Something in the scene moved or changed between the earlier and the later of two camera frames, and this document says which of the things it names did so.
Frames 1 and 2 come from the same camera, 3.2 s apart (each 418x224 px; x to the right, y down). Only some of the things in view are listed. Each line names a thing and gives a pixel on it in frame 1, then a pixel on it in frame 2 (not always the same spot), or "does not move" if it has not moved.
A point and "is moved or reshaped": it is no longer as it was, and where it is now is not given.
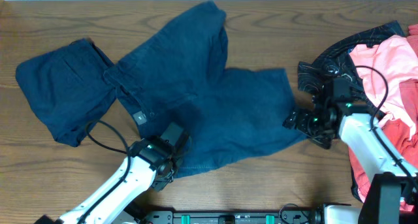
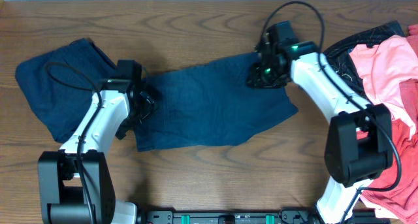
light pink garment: x=385 y=66 does not move
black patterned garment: x=335 y=63 does not move
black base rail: x=288 y=215 does not move
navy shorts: x=179 y=74 is moved or reshaped
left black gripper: x=161 y=183 to x=147 y=102
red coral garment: x=400 y=137 does not move
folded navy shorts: x=68 y=89 does not move
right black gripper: x=323 y=141 to x=257 y=80
